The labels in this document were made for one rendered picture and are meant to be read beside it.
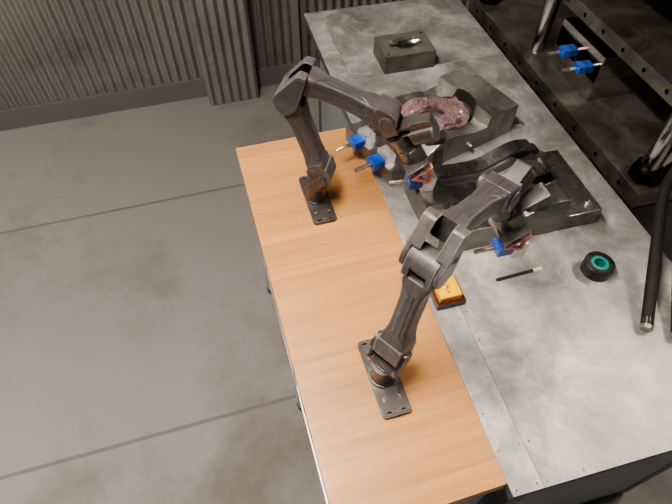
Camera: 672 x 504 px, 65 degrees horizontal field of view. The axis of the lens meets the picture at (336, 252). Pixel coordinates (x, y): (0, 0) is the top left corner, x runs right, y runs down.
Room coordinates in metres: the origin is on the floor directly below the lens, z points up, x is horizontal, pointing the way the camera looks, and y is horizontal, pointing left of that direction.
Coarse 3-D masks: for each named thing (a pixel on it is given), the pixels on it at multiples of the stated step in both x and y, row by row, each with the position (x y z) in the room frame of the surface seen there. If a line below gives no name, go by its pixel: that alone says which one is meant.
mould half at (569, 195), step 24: (504, 144) 1.21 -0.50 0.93; (456, 168) 1.15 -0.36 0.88; (480, 168) 1.14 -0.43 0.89; (552, 168) 1.18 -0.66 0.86; (408, 192) 1.10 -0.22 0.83; (432, 192) 1.04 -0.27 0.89; (456, 192) 1.05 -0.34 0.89; (552, 192) 1.00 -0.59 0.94; (576, 192) 1.07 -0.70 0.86; (528, 216) 0.95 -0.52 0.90; (552, 216) 0.97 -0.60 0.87; (576, 216) 0.99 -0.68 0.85; (432, 240) 0.91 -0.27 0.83; (480, 240) 0.91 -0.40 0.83
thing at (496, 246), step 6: (492, 240) 0.82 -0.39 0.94; (498, 240) 0.82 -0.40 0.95; (528, 240) 0.81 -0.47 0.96; (492, 246) 0.81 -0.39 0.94; (498, 246) 0.80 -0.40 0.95; (474, 252) 0.79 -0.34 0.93; (480, 252) 0.79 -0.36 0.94; (498, 252) 0.79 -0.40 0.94; (504, 252) 0.79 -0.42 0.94; (510, 252) 0.80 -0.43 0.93; (516, 252) 0.80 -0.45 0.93; (522, 252) 0.80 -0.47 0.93
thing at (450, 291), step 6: (450, 282) 0.77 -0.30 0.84; (456, 282) 0.77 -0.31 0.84; (444, 288) 0.75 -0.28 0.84; (450, 288) 0.75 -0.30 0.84; (456, 288) 0.75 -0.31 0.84; (438, 294) 0.73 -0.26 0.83; (444, 294) 0.73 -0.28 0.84; (450, 294) 0.73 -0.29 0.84; (456, 294) 0.73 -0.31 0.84; (444, 300) 0.72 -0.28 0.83; (450, 300) 0.73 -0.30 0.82
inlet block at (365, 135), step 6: (366, 126) 1.34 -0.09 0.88; (360, 132) 1.31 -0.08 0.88; (366, 132) 1.31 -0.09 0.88; (372, 132) 1.31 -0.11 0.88; (348, 138) 1.30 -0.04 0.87; (354, 138) 1.30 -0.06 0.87; (360, 138) 1.30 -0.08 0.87; (366, 138) 1.28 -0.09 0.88; (372, 138) 1.30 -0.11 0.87; (348, 144) 1.28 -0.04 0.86; (354, 144) 1.27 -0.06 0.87; (360, 144) 1.28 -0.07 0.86; (366, 144) 1.29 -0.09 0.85; (336, 150) 1.26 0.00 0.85; (354, 150) 1.27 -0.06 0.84
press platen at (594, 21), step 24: (576, 0) 1.86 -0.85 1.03; (600, 0) 1.84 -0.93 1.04; (624, 0) 1.84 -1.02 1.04; (648, 0) 1.85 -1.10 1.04; (600, 24) 1.70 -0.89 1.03; (624, 24) 1.68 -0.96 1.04; (648, 24) 1.68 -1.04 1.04; (624, 48) 1.56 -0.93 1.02; (648, 48) 1.54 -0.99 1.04; (648, 72) 1.44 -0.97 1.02
